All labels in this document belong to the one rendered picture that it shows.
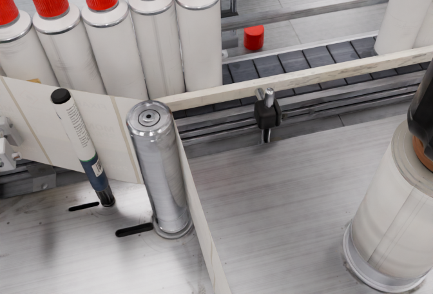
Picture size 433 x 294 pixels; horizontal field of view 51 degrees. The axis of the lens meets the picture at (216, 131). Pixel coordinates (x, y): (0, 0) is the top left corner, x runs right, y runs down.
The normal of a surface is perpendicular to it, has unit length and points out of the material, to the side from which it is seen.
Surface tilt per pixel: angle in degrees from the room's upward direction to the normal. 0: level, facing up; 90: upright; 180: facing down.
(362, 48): 0
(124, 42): 90
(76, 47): 90
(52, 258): 0
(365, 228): 89
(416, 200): 91
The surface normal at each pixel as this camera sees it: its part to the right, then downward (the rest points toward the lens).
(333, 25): -0.03, -0.61
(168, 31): 0.64, 0.60
